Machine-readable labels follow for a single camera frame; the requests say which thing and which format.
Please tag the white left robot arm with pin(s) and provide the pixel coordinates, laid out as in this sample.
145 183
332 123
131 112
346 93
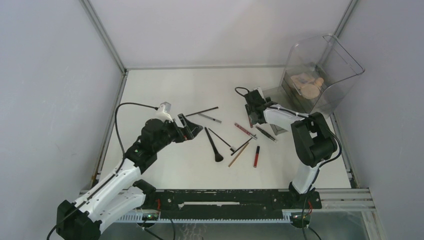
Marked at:
87 217

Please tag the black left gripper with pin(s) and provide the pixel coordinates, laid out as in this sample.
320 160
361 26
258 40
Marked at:
188 132

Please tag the dark green lipstick pencil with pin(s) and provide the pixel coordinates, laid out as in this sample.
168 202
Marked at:
266 134

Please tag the black slim liner brush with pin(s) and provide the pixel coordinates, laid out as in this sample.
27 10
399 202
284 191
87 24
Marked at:
241 146

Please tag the beige beauty blender sponge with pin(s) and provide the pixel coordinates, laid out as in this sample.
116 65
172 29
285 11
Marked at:
319 82

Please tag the checkered eyeliner pencil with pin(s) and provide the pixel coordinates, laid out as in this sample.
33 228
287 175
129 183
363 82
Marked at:
210 118

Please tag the large black powder brush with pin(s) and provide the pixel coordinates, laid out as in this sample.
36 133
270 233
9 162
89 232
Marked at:
217 156

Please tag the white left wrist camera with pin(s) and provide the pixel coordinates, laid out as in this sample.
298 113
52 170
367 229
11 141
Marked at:
163 112

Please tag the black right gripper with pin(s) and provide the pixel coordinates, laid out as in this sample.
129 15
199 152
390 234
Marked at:
249 112

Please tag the thin black angled brush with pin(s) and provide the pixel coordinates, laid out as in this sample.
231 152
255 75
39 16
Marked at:
231 147

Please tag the gold slim pencil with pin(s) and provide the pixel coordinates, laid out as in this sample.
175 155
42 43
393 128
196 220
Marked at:
238 154

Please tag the red glitter lip gloss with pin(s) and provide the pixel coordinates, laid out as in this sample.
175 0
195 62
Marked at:
245 131

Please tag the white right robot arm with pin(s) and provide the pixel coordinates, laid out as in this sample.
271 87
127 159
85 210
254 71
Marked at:
315 144

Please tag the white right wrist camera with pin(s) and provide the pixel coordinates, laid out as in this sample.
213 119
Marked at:
259 90

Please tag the red black liquid lipstick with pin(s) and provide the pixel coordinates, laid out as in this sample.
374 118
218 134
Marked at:
256 159

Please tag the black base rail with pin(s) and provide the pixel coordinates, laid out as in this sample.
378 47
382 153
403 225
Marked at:
229 204

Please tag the round beige sponge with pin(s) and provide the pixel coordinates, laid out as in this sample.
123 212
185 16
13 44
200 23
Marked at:
310 91

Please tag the clear acrylic makeup organizer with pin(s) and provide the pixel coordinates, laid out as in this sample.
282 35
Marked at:
318 74

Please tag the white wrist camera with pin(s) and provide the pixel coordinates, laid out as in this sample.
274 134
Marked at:
163 112
259 90

